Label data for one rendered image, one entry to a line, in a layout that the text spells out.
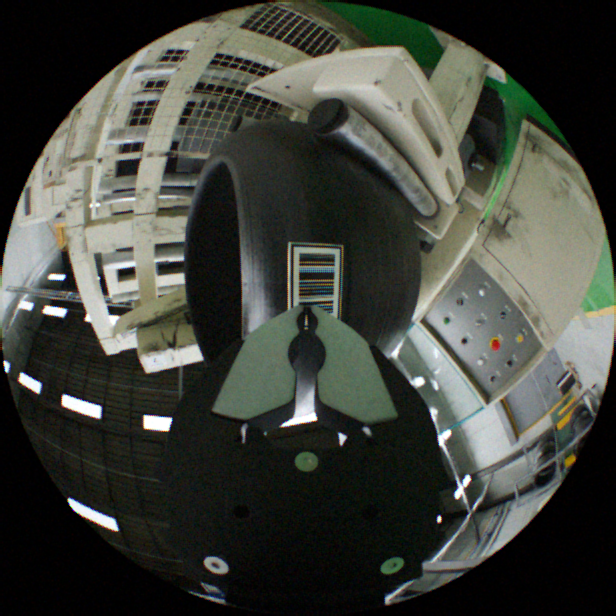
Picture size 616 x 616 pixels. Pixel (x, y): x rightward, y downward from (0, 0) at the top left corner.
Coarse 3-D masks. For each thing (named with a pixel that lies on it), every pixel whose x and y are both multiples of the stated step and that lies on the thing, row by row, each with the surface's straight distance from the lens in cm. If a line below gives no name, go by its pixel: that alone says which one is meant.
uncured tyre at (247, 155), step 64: (256, 128) 28; (256, 192) 18; (320, 192) 16; (384, 192) 25; (192, 256) 58; (256, 256) 17; (384, 256) 19; (192, 320) 55; (256, 320) 18; (384, 320) 21
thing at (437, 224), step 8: (408, 200) 50; (440, 200) 48; (416, 208) 49; (440, 208) 48; (448, 208) 48; (456, 208) 48; (416, 216) 49; (424, 216) 48; (432, 216) 47; (440, 216) 47; (448, 216) 47; (424, 224) 48; (432, 224) 47; (440, 224) 47; (448, 224) 47; (432, 232) 47; (440, 232) 47
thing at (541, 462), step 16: (592, 400) 462; (576, 416) 446; (592, 416) 412; (544, 432) 474; (576, 432) 386; (544, 448) 415; (576, 448) 381; (528, 464) 504; (544, 464) 365; (544, 480) 424; (560, 480) 397
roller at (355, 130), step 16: (320, 112) 21; (336, 112) 19; (352, 112) 20; (320, 128) 19; (336, 128) 19; (352, 128) 20; (368, 128) 21; (336, 144) 22; (352, 144) 21; (368, 144) 22; (384, 144) 24; (368, 160) 24; (384, 160) 25; (400, 160) 27; (384, 176) 28; (400, 176) 29; (416, 176) 33; (400, 192) 35; (416, 192) 34; (432, 208) 44
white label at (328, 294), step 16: (288, 256) 13; (304, 256) 13; (320, 256) 14; (336, 256) 14; (288, 272) 13; (304, 272) 13; (320, 272) 14; (336, 272) 14; (288, 288) 13; (304, 288) 14; (320, 288) 14; (336, 288) 15; (288, 304) 14; (304, 304) 14; (320, 304) 14; (336, 304) 15
